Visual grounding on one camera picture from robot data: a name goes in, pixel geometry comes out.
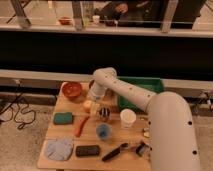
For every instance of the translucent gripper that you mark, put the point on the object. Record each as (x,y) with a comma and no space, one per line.
(94,108)

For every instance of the yellow orange apple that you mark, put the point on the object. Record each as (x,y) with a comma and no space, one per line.
(87,106)

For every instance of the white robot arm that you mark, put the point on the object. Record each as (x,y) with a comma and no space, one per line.
(173,145)

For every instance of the blue plastic cup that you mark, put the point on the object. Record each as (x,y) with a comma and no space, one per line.
(103,131)

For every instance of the white paper cup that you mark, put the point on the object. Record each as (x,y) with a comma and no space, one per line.
(128,117)

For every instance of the white cup on shelf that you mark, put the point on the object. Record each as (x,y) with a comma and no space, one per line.
(96,19)

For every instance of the orange carrot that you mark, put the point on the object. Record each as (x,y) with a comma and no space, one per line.
(80,125)

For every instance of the purple bowl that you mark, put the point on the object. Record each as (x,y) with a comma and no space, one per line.
(91,83)

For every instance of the red bowl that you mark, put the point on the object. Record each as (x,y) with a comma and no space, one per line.
(72,89)

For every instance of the teal sponge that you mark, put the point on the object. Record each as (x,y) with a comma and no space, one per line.
(63,118)

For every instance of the dark green sponge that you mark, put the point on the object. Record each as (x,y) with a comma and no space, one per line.
(90,150)

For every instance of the blue grey cloth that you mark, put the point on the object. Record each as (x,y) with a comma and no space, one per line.
(59,149)

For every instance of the yellow banana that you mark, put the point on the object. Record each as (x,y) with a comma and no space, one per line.
(146,132)

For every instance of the green plastic tray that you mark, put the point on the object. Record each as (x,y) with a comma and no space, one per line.
(152,84)

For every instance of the black handled peeler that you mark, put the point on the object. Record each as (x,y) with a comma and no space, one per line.
(115,152)

